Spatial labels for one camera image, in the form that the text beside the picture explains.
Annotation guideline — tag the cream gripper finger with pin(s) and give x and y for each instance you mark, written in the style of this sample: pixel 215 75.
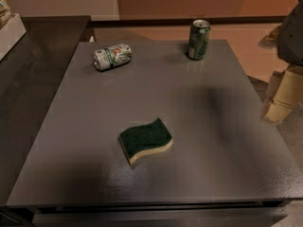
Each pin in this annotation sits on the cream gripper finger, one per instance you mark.
pixel 284 92

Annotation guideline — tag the silver 7up can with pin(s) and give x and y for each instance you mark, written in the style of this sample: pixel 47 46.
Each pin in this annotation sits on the silver 7up can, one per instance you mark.
pixel 112 57

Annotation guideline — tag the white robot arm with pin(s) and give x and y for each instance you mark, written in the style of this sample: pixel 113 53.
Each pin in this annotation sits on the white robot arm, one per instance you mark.
pixel 290 37

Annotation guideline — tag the green upright soda can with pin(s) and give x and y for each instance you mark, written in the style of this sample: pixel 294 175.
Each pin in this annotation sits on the green upright soda can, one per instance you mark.
pixel 198 39

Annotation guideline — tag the green and yellow sponge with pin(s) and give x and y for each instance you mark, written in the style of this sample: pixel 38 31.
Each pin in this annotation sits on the green and yellow sponge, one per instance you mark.
pixel 145 140

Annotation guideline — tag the dark side counter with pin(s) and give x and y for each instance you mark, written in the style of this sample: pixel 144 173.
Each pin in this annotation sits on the dark side counter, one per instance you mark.
pixel 30 75

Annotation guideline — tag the white box on counter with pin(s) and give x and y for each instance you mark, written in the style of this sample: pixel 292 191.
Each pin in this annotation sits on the white box on counter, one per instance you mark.
pixel 10 34

